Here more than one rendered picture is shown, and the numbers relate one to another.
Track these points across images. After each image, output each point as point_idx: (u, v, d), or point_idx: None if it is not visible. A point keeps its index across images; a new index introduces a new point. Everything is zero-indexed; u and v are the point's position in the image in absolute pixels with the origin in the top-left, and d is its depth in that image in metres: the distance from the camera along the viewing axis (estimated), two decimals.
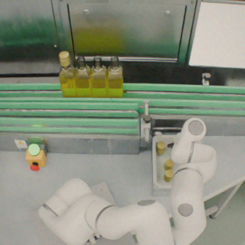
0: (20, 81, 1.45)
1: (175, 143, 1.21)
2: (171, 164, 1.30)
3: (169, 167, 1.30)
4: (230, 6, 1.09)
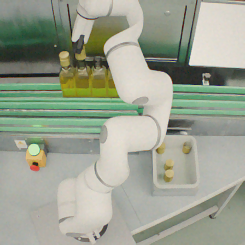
0: (20, 81, 1.45)
1: (86, 29, 0.98)
2: (171, 164, 1.30)
3: (169, 167, 1.30)
4: (230, 6, 1.09)
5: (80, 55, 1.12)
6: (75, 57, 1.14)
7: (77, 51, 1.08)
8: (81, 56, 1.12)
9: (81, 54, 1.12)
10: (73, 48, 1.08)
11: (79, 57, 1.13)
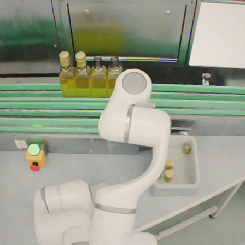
0: (20, 81, 1.45)
1: None
2: (171, 164, 1.30)
3: (169, 167, 1.30)
4: (230, 6, 1.09)
5: (80, 62, 1.15)
6: (76, 64, 1.17)
7: None
8: (81, 63, 1.15)
9: (82, 61, 1.14)
10: None
11: (80, 64, 1.15)
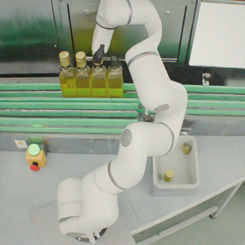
0: (20, 81, 1.45)
1: (106, 38, 1.02)
2: None
3: None
4: (230, 6, 1.09)
5: (80, 62, 1.15)
6: (76, 64, 1.17)
7: (97, 60, 1.12)
8: (81, 63, 1.15)
9: (82, 61, 1.14)
10: (93, 58, 1.12)
11: (80, 64, 1.15)
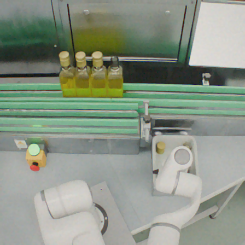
0: (20, 81, 1.45)
1: (159, 169, 1.17)
2: (100, 52, 1.14)
3: (102, 56, 1.15)
4: (230, 6, 1.09)
5: (80, 62, 1.15)
6: (76, 64, 1.17)
7: None
8: (81, 63, 1.15)
9: (82, 61, 1.14)
10: None
11: (80, 64, 1.15)
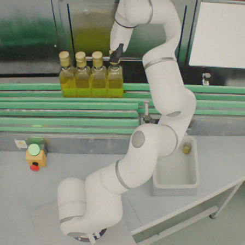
0: (20, 81, 1.45)
1: (126, 37, 1.01)
2: (100, 52, 1.14)
3: (102, 56, 1.15)
4: (230, 6, 1.09)
5: (80, 62, 1.15)
6: (76, 64, 1.17)
7: (115, 59, 1.12)
8: (81, 63, 1.15)
9: (82, 61, 1.14)
10: (111, 57, 1.12)
11: (80, 64, 1.15)
